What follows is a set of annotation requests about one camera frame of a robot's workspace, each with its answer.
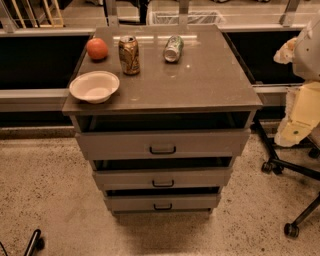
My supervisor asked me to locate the grey bottom drawer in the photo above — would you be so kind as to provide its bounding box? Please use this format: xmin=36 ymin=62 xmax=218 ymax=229
xmin=105 ymin=194 xmax=221 ymax=213

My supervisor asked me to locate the grey drawer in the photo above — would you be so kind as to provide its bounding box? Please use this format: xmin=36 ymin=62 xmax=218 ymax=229
xmin=93 ymin=168 xmax=232 ymax=190
xmin=105 ymin=194 xmax=221 ymax=213
xmin=76 ymin=129 xmax=250 ymax=160

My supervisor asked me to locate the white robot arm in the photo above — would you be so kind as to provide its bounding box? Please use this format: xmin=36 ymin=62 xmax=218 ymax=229
xmin=273 ymin=13 xmax=320 ymax=147

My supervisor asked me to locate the grey drawer cabinet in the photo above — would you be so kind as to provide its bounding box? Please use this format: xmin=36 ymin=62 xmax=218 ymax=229
xmin=63 ymin=25 xmax=262 ymax=200

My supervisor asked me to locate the grey top drawer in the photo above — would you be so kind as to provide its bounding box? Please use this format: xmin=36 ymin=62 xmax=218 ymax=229
xmin=76 ymin=129 xmax=250 ymax=160

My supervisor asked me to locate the grey middle drawer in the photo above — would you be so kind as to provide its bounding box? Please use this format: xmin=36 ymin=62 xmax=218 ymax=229
xmin=93 ymin=168 xmax=232 ymax=190

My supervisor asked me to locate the white paper bowl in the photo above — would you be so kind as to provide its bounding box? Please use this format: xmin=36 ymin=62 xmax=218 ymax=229
xmin=69 ymin=71 xmax=120 ymax=104

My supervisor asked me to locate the green lying soda can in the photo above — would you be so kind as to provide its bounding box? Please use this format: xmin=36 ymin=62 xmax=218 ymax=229
xmin=163 ymin=35 xmax=184 ymax=63

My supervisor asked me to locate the gold upright soda can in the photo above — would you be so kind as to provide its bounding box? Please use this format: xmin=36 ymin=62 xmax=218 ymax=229
xmin=118 ymin=35 xmax=140 ymax=75

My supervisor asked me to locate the orange round fruit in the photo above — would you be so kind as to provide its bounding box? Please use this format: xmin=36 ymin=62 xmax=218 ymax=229
xmin=86 ymin=38 xmax=108 ymax=60

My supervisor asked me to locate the black office chair base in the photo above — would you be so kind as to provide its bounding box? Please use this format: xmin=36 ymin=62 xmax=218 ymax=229
xmin=253 ymin=117 xmax=320 ymax=238

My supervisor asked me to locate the black chair leg left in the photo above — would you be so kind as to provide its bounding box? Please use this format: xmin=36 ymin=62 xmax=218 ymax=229
xmin=24 ymin=229 xmax=45 ymax=256

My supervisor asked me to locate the wire mesh bin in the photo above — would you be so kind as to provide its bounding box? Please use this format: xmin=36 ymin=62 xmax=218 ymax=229
xmin=146 ymin=10 xmax=225 ymax=25

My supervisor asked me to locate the wooden chair frame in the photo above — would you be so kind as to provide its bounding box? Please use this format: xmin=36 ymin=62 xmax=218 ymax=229
xmin=3 ymin=0 xmax=65 ymax=29

